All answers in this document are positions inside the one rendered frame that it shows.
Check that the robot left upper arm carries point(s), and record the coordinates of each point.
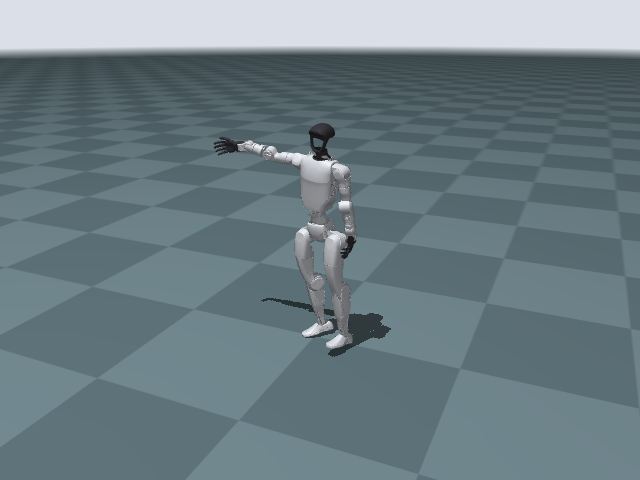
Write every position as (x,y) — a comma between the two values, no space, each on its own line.
(342,175)

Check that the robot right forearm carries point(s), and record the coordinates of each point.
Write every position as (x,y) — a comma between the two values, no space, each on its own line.
(252,147)

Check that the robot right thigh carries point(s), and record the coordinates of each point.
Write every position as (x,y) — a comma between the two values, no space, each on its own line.
(305,259)

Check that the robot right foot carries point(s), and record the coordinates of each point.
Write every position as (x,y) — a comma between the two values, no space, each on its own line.
(316,329)

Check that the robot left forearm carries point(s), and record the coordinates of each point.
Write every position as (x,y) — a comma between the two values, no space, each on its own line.
(349,223)

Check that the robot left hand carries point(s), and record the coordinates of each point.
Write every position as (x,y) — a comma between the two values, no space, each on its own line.
(347,250)

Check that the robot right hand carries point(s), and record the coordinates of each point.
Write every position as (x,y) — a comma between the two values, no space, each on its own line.
(229,145)

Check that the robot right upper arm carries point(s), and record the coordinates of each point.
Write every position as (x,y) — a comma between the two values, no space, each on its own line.
(271,154)

